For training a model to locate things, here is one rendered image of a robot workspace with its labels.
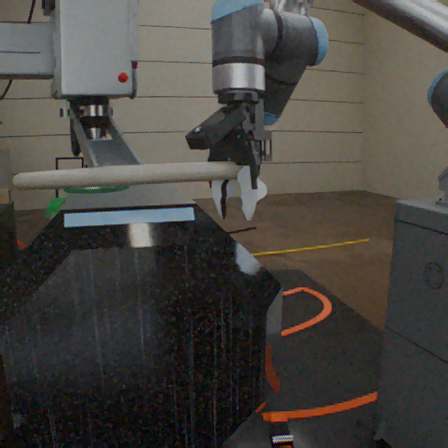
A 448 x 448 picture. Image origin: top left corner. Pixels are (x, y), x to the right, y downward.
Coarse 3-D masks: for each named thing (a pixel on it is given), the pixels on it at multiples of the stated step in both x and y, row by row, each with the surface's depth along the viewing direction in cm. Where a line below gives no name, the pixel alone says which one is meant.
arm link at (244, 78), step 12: (216, 72) 76; (228, 72) 74; (240, 72) 74; (252, 72) 75; (264, 72) 78; (216, 84) 76; (228, 84) 75; (240, 84) 74; (252, 84) 75; (264, 84) 78
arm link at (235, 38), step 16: (224, 0) 73; (240, 0) 73; (256, 0) 74; (224, 16) 74; (240, 16) 73; (256, 16) 74; (272, 16) 76; (224, 32) 74; (240, 32) 73; (256, 32) 74; (272, 32) 76; (224, 48) 74; (240, 48) 74; (256, 48) 75; (272, 48) 78; (224, 64) 75; (256, 64) 75
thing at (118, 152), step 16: (80, 112) 164; (112, 112) 168; (80, 128) 137; (112, 128) 145; (80, 144) 135; (96, 144) 138; (112, 144) 139; (128, 144) 126; (96, 160) 113; (112, 160) 126; (128, 160) 125
